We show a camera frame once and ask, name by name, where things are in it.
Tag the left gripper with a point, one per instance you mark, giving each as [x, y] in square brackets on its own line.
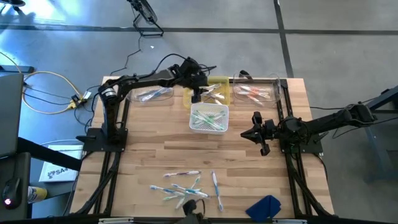
[194, 76]

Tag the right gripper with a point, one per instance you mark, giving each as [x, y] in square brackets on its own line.
[267, 130]

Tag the purple toothbrush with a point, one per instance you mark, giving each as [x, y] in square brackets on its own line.
[217, 96]
[216, 86]
[214, 101]
[211, 88]
[182, 173]

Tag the white mesh basket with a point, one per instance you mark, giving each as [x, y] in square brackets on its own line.
[194, 107]

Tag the yellow plastic bin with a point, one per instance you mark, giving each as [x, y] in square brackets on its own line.
[225, 93]

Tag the blue toothbrush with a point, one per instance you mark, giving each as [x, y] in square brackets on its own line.
[157, 95]
[194, 192]
[155, 92]
[216, 189]
[152, 96]
[168, 190]

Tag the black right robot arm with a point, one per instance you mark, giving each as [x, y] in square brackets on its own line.
[326, 121]

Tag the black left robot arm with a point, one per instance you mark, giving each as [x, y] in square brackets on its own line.
[140, 79]

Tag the clear plastic bin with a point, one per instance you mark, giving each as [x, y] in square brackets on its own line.
[133, 96]
[275, 93]

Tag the black clamp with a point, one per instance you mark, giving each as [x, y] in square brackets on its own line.
[244, 73]

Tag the blue cloth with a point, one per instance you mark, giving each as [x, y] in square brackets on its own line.
[264, 210]

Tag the white LED strip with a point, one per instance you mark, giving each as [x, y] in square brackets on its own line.
[289, 221]
[116, 221]

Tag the grey blue metal table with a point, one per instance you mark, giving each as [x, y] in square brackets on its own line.
[377, 155]

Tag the black side desk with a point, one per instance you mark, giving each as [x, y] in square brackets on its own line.
[46, 154]

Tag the white printed box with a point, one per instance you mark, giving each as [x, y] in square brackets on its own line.
[57, 174]

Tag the dark floor bar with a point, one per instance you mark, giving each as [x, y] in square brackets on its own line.
[18, 69]

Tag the grey laptop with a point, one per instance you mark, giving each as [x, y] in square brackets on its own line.
[11, 115]

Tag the person's shoe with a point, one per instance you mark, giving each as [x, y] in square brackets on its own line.
[12, 2]

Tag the yellow can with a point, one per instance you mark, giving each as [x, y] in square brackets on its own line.
[37, 194]

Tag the black computer mouse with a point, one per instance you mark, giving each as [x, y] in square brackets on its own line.
[12, 191]

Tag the black camera on stand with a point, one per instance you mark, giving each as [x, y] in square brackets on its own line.
[189, 207]

